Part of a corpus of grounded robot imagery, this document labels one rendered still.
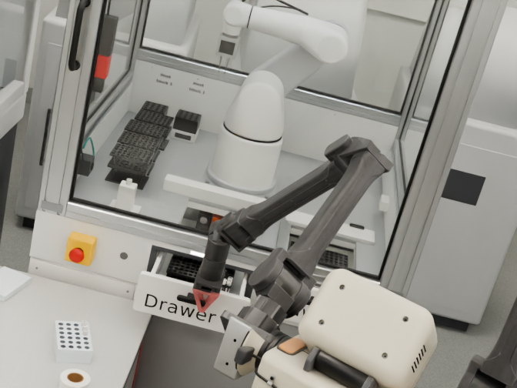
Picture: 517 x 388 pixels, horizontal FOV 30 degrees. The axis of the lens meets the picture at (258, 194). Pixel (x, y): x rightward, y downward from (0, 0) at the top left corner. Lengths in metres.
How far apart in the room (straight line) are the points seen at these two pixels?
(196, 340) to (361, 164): 0.92
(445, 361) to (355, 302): 2.72
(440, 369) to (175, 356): 1.79
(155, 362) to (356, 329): 1.22
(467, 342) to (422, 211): 2.13
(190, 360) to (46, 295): 0.45
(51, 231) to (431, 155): 1.03
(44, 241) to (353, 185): 1.02
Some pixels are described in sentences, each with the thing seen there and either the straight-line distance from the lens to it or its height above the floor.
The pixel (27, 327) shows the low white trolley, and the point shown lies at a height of 0.76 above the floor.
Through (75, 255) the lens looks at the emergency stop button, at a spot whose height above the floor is 0.88.
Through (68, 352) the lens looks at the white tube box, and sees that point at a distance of 2.38.
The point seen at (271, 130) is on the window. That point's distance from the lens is 2.46.
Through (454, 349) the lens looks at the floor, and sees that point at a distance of 4.49.
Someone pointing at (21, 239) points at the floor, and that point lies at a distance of 4.47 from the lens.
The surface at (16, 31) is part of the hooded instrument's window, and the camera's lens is 3.37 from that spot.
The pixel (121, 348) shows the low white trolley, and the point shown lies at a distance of 2.48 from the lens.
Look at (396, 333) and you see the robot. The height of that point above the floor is 1.35.
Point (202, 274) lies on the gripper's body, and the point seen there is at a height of 1.00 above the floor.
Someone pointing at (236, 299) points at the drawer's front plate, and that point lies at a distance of 2.47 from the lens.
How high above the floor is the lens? 2.15
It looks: 23 degrees down
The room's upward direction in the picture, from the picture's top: 14 degrees clockwise
